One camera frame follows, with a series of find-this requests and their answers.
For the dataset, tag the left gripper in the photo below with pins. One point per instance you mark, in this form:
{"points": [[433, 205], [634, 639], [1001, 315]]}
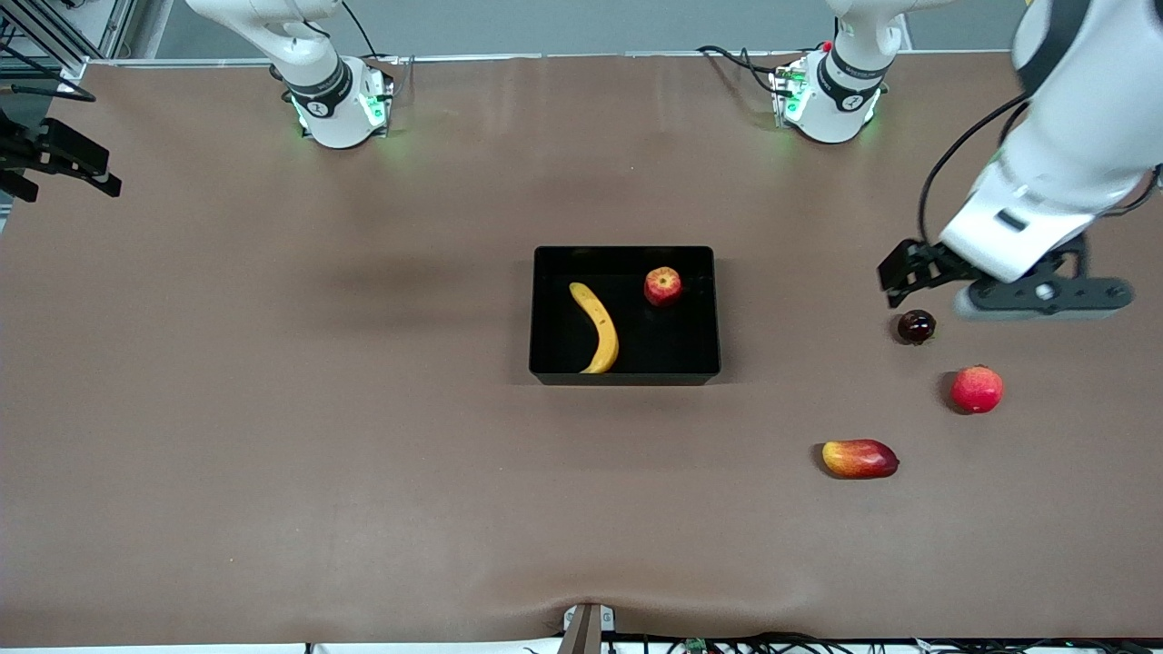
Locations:
{"points": [[927, 262]]}

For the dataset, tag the small red yellow apple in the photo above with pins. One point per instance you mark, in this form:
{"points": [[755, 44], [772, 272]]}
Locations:
{"points": [[663, 287]]}

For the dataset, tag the black plastic box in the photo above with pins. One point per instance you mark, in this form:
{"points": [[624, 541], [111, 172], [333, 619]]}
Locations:
{"points": [[636, 345]]}

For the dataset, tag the yellow banana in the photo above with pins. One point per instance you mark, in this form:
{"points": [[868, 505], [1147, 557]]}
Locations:
{"points": [[601, 331]]}

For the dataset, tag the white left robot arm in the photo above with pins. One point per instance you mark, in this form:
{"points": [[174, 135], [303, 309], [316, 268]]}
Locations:
{"points": [[1081, 109]]}

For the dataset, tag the dark purple mangosteen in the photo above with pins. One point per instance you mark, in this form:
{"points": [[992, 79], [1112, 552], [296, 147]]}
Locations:
{"points": [[916, 326]]}

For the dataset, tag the round red fruit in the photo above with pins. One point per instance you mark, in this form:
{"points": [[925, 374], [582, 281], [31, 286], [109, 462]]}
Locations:
{"points": [[978, 390]]}

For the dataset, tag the red yellow mango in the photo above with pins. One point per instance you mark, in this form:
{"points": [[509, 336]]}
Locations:
{"points": [[859, 460]]}

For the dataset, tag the brown table cover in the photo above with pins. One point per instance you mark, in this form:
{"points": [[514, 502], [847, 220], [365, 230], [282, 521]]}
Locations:
{"points": [[545, 509]]}

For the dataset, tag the aluminium frame profile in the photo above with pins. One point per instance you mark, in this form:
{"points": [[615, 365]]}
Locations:
{"points": [[118, 23]]}

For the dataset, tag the grey metal table bracket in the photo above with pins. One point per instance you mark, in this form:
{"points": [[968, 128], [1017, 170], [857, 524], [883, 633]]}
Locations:
{"points": [[586, 631]]}

